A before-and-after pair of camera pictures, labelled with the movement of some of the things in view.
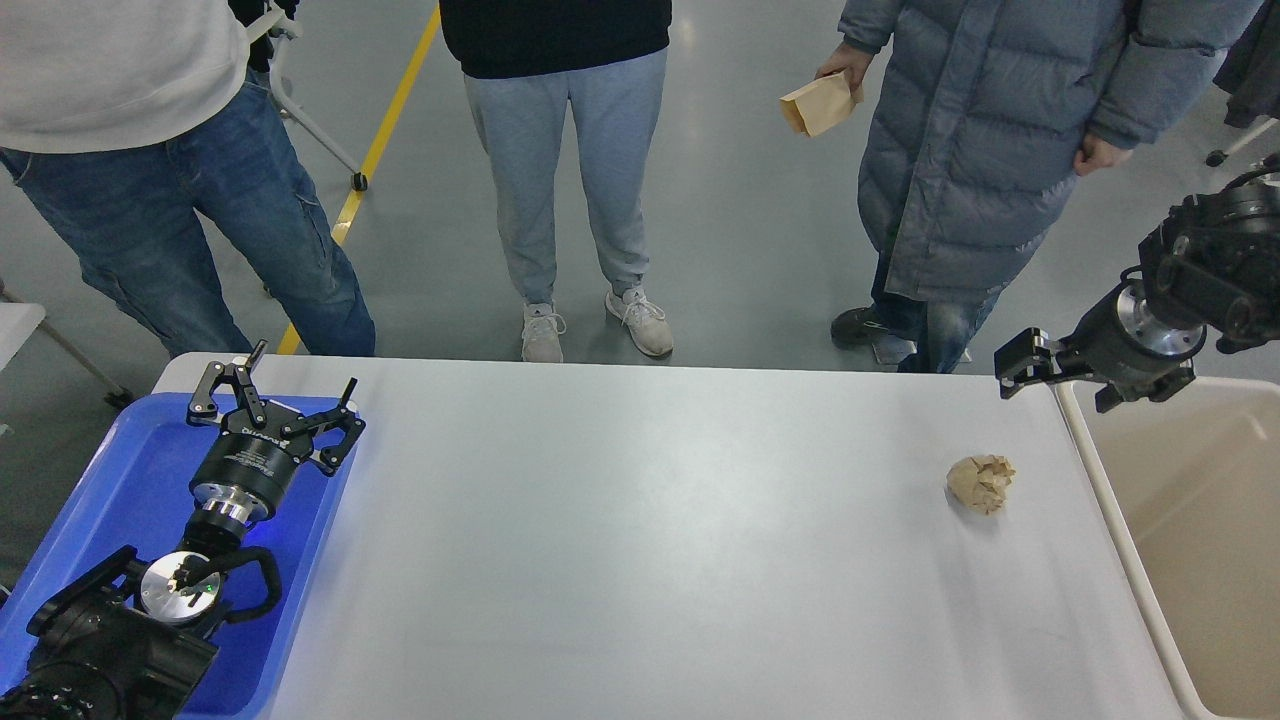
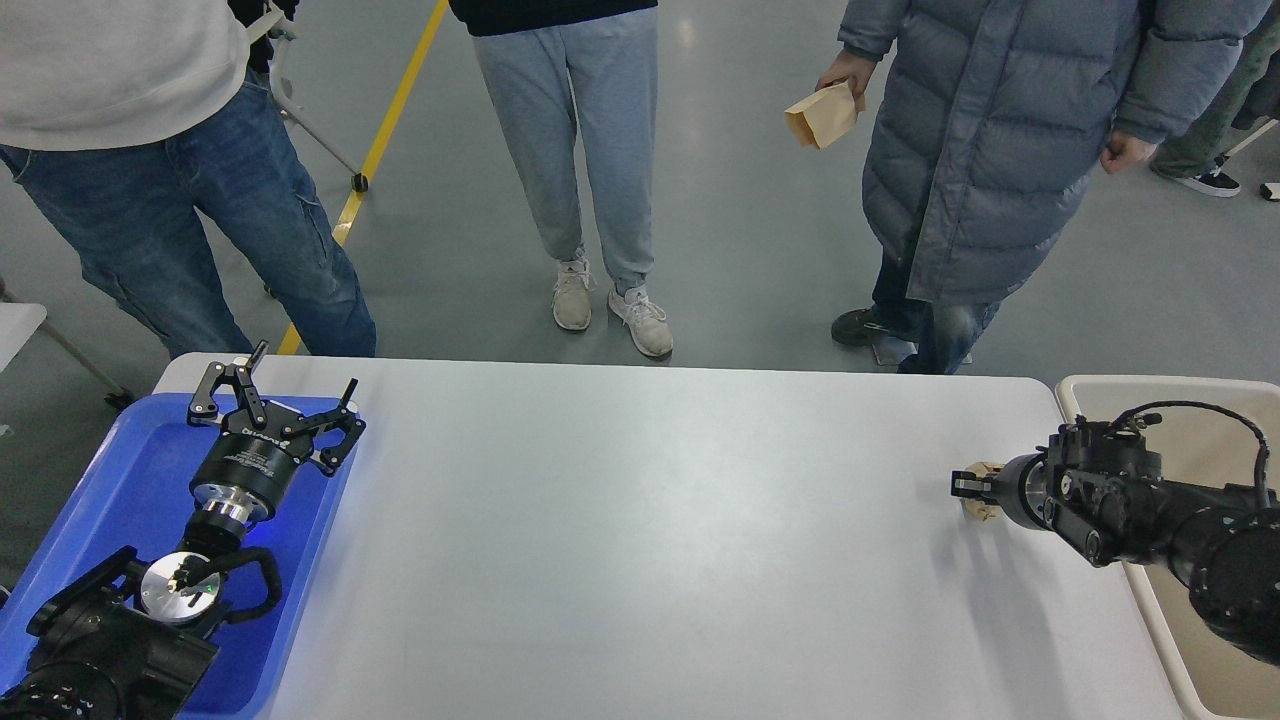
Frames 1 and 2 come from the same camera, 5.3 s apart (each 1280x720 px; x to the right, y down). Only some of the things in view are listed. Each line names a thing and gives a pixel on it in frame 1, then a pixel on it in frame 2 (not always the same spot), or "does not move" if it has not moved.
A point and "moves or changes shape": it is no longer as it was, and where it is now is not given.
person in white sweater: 128,120 does not move
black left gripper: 250,469 does not move
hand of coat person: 1097,154 -> 1123,151
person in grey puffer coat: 975,120 does not move
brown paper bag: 817,107 moves or changes shape
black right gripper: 1119,343 -> 1020,487
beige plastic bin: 1191,485 does not move
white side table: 18,320 does not move
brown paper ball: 980,482 does not move
